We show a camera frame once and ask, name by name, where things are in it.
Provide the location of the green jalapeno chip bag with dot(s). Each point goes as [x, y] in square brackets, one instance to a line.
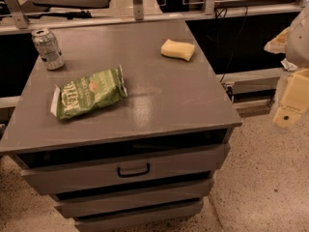
[88, 93]

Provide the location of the yellow sponge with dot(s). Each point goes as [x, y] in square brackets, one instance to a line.
[179, 50]

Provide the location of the middle grey drawer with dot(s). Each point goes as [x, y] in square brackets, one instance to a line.
[135, 198]

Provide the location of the top grey drawer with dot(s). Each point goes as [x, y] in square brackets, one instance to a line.
[103, 173]

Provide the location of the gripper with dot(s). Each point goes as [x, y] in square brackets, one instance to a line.
[298, 43]

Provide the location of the grey drawer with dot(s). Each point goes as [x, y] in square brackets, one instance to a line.
[103, 173]
[100, 224]
[135, 198]

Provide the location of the metal railing frame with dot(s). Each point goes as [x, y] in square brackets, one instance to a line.
[14, 21]

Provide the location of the bottom grey drawer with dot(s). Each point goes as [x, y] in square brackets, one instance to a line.
[100, 224]

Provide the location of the black drawer handle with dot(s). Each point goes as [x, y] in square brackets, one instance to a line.
[133, 170]

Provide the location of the silver soda can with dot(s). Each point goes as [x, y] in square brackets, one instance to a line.
[47, 46]

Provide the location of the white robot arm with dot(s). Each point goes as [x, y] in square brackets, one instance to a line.
[294, 43]

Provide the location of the grey drawer cabinet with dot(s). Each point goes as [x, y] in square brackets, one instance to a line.
[170, 105]

